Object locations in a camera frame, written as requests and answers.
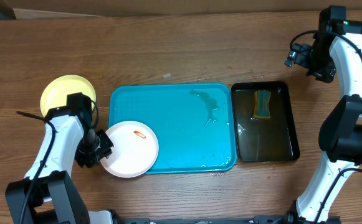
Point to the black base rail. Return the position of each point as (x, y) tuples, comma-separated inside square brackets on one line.
[(259, 219)]

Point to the yellow-green plate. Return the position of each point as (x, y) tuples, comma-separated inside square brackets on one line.
[(55, 93)]

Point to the cardboard board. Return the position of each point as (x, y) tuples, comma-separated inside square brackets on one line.
[(175, 7)]

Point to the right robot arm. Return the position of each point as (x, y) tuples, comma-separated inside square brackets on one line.
[(335, 53)]

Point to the black water basin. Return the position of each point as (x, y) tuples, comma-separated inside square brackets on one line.
[(264, 140)]

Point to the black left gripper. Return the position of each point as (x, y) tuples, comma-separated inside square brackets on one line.
[(106, 151)]

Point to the teal plastic tray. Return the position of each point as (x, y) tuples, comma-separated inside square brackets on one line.
[(194, 124)]

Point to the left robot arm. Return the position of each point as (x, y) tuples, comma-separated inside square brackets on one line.
[(47, 194)]

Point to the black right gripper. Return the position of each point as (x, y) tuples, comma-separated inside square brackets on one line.
[(301, 59)]

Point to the pink-white plate with stain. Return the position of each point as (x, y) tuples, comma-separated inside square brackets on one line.
[(134, 151)]

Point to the yellow green sponge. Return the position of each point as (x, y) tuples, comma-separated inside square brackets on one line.
[(261, 104)]

